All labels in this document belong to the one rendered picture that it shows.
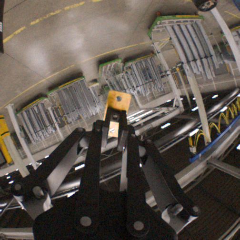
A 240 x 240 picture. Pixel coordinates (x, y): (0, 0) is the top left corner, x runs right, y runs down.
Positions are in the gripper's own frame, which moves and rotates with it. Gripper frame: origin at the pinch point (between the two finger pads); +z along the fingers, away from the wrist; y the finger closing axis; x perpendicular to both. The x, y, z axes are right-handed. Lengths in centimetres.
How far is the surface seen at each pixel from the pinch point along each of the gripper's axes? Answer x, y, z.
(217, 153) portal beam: -85, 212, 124
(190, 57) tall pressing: 94, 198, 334
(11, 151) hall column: -394, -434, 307
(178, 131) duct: -426, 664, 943
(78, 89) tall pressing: -127, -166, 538
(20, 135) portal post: -299, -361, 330
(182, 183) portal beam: -132, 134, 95
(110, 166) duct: -767, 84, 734
